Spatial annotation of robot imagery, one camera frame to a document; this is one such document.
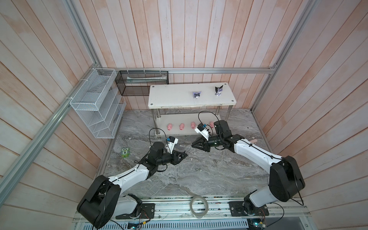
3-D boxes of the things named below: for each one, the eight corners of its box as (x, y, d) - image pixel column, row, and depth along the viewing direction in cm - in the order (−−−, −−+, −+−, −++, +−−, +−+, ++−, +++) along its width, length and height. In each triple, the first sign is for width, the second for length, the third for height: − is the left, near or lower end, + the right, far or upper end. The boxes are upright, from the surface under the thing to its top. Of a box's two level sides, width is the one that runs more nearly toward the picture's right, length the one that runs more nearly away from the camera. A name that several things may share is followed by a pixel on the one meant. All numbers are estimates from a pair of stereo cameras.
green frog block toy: (120, 158, 95) (119, 156, 93) (123, 149, 100) (122, 147, 98) (128, 158, 95) (127, 156, 93) (130, 149, 100) (130, 147, 98)
